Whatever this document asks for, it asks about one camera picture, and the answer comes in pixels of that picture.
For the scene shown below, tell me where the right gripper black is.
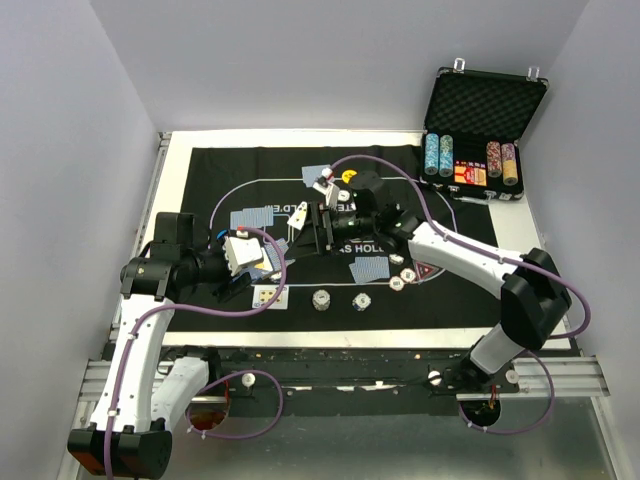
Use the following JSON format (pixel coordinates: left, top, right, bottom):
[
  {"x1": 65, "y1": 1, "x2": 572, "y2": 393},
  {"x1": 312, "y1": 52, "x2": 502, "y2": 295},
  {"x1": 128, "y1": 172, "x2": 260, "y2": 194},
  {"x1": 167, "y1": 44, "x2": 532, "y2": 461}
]
[{"x1": 285, "y1": 200, "x2": 378, "y2": 260}]

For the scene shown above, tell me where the blue yellow card box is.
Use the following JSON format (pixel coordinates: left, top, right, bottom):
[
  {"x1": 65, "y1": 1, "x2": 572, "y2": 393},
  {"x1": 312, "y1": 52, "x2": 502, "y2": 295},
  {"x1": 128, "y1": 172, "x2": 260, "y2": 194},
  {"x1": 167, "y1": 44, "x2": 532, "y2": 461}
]
[{"x1": 248, "y1": 254, "x2": 281, "y2": 281}]

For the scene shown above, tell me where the blue backed card deck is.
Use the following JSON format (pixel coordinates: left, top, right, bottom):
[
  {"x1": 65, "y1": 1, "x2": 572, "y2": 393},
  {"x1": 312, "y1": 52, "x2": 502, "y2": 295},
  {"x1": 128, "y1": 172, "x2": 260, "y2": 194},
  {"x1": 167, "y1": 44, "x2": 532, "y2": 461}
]
[{"x1": 264, "y1": 238, "x2": 289, "y2": 271}]

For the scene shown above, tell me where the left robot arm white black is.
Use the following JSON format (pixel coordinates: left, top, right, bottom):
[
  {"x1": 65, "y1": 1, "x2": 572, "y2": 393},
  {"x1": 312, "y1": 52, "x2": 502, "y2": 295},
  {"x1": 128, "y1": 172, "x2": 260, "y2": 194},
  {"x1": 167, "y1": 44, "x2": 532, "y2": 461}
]
[{"x1": 67, "y1": 212, "x2": 264, "y2": 479}]

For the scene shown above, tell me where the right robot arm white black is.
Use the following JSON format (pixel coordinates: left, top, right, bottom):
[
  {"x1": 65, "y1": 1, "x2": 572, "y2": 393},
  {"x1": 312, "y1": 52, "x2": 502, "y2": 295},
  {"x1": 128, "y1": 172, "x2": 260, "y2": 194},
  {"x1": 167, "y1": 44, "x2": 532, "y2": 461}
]
[{"x1": 286, "y1": 171, "x2": 572, "y2": 392}]

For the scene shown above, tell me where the black poker felt mat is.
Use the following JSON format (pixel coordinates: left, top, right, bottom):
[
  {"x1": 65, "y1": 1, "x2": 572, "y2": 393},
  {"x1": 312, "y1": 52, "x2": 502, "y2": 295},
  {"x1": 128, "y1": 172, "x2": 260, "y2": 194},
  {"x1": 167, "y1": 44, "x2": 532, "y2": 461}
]
[{"x1": 169, "y1": 146, "x2": 501, "y2": 332}]

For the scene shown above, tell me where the grey white chip stack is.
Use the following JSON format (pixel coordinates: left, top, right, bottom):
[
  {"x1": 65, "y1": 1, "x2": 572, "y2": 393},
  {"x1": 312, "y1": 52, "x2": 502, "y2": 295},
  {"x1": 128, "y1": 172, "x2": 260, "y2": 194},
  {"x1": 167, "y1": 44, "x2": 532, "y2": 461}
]
[{"x1": 312, "y1": 289, "x2": 331, "y2": 311}]

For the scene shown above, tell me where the yellow dealer button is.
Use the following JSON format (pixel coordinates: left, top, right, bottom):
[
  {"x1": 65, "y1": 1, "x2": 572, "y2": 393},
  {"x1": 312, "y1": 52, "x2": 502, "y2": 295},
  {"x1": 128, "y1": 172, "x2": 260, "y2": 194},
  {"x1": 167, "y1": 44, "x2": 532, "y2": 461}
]
[{"x1": 341, "y1": 169, "x2": 357, "y2": 184}]

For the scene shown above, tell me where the blue white chip stack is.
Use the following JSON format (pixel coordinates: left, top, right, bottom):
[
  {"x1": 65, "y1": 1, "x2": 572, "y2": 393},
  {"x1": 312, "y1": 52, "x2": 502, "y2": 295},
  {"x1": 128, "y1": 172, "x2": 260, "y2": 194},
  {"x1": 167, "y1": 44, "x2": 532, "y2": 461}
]
[{"x1": 352, "y1": 293, "x2": 372, "y2": 312}]

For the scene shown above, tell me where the red triangle mat logo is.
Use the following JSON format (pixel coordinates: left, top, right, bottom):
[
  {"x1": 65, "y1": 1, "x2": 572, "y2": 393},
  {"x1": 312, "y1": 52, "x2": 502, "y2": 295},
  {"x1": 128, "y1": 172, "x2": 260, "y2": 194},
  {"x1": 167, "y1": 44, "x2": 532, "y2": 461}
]
[{"x1": 414, "y1": 262, "x2": 441, "y2": 283}]

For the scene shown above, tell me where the light blue chip row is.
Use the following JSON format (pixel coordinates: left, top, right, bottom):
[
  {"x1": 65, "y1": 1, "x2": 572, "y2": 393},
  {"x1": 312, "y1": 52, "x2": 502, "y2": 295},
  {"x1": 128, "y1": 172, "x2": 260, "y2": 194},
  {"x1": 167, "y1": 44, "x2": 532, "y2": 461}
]
[{"x1": 424, "y1": 133, "x2": 440, "y2": 175}]

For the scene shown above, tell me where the teal chip row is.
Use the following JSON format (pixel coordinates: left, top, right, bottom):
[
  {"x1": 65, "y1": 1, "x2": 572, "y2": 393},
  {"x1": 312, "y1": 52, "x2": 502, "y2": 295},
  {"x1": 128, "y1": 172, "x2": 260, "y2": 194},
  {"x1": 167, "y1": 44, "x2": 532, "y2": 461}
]
[{"x1": 439, "y1": 135, "x2": 454, "y2": 177}]

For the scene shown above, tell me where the red card deck in case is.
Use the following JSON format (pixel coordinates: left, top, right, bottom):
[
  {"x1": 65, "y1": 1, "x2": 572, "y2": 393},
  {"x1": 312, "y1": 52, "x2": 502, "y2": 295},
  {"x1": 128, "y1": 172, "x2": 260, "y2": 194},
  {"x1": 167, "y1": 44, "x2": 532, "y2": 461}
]
[{"x1": 454, "y1": 160, "x2": 487, "y2": 187}]

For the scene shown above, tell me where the black aluminium chip case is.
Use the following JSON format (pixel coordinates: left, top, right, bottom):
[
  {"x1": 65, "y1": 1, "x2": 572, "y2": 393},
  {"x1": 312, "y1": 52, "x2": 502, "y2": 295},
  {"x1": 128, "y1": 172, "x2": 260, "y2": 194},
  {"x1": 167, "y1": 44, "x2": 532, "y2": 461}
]
[{"x1": 419, "y1": 58, "x2": 549, "y2": 201}]

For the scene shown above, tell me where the red chip row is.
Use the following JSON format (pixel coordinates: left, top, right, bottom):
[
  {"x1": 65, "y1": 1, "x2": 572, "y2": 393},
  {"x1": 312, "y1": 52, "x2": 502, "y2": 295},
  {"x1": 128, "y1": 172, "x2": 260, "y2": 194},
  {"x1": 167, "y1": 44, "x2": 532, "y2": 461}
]
[{"x1": 486, "y1": 141, "x2": 502, "y2": 178}]

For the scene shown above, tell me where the white table board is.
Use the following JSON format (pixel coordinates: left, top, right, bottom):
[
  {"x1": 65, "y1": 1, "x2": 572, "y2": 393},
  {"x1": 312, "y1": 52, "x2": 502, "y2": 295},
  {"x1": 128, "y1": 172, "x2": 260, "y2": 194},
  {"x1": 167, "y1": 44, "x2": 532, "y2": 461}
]
[{"x1": 134, "y1": 129, "x2": 541, "y2": 350}]

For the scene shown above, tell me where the purple yellow chip row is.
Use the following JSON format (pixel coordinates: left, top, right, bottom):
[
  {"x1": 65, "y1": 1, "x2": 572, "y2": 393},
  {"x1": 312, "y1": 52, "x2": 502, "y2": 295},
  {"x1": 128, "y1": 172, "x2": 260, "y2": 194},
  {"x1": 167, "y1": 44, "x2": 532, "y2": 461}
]
[{"x1": 501, "y1": 143, "x2": 518, "y2": 186}]

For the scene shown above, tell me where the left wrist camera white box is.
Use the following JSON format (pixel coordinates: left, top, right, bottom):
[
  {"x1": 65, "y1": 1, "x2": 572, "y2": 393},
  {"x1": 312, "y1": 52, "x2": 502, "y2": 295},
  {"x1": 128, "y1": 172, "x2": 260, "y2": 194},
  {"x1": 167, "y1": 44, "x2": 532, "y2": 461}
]
[{"x1": 223, "y1": 236, "x2": 263, "y2": 276}]

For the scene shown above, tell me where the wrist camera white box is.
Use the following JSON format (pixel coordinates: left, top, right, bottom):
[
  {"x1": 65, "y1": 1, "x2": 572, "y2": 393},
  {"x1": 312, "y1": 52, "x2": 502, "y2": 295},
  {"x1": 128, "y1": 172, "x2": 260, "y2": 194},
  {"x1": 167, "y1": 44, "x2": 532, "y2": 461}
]
[
  {"x1": 313, "y1": 176, "x2": 340, "y2": 209},
  {"x1": 223, "y1": 236, "x2": 263, "y2": 276}
]

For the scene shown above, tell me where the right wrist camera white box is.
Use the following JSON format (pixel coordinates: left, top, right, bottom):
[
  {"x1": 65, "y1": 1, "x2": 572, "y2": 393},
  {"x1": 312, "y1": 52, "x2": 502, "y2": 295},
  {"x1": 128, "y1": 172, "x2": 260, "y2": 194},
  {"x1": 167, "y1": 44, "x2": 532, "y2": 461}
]
[{"x1": 313, "y1": 176, "x2": 340, "y2": 209}]

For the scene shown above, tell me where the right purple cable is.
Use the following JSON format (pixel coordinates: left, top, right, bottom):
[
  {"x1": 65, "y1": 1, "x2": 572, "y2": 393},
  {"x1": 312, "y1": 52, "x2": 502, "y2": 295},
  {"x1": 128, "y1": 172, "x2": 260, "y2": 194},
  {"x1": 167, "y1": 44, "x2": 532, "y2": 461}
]
[{"x1": 322, "y1": 154, "x2": 592, "y2": 435}]

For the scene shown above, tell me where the purple cable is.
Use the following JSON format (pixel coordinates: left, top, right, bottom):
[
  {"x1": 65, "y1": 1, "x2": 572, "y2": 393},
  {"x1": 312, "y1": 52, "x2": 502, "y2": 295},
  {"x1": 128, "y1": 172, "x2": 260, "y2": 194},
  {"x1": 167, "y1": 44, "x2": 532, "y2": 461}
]
[
  {"x1": 102, "y1": 227, "x2": 289, "y2": 480},
  {"x1": 322, "y1": 154, "x2": 592, "y2": 435}
]

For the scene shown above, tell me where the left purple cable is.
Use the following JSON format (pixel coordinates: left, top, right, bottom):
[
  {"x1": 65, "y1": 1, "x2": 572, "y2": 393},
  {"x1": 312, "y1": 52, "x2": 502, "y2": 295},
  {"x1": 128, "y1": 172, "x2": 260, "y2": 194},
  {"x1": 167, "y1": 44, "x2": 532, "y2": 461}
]
[{"x1": 102, "y1": 227, "x2": 289, "y2": 480}]

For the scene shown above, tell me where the aluminium mounting rail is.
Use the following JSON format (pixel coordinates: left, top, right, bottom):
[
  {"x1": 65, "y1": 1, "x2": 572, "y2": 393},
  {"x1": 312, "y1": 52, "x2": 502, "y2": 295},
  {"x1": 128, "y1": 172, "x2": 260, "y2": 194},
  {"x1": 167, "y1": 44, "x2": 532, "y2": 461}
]
[{"x1": 79, "y1": 357, "x2": 610, "y2": 402}]

